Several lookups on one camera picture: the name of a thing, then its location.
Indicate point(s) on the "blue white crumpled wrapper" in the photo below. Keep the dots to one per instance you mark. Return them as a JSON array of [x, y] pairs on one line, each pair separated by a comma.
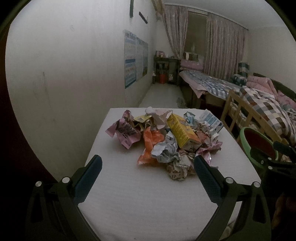
[[190, 119]]

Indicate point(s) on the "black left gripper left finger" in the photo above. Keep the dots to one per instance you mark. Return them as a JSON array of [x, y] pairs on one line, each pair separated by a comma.
[[84, 178]]

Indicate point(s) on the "dark bedside shelf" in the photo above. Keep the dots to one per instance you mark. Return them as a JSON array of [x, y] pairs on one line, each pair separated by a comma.
[[166, 65]]

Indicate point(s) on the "red container on floor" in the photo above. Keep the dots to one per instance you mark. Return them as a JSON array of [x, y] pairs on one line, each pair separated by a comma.
[[162, 78]]

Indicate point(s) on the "bed with plaid blanket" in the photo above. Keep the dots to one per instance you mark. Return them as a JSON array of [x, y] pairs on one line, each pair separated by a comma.
[[202, 91]]

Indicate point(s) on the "crumpled white grey paper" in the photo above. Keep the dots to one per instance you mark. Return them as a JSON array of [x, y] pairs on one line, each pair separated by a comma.
[[166, 151]]

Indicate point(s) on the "white blue milk carton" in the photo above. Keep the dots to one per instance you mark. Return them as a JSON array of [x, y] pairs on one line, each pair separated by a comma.
[[213, 122]]

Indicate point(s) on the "pink silver foil wrapper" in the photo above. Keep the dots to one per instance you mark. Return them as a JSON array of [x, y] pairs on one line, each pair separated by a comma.
[[210, 145]]

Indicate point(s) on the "pink folded blanket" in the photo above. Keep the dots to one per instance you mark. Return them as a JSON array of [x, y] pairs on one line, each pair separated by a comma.
[[283, 95]]

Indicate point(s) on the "blue wall poster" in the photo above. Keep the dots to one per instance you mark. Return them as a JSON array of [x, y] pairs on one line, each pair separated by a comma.
[[129, 58]]

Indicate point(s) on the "beige newspaper ball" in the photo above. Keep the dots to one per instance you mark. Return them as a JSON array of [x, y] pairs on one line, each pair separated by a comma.
[[181, 168]]

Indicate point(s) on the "patterned window curtains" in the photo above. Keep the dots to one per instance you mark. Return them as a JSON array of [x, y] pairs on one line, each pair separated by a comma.
[[224, 40]]

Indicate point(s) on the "yellow iced tea carton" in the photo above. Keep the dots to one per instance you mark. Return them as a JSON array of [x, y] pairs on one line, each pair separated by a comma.
[[184, 134]]

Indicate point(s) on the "orange snack wrapper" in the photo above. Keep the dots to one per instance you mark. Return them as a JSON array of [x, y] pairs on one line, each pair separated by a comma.
[[151, 138]]

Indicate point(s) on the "wooden chair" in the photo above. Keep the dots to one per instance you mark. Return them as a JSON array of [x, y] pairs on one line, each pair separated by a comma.
[[252, 115]]

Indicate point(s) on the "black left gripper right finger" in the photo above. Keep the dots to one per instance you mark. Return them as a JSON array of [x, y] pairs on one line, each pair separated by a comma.
[[211, 179]]

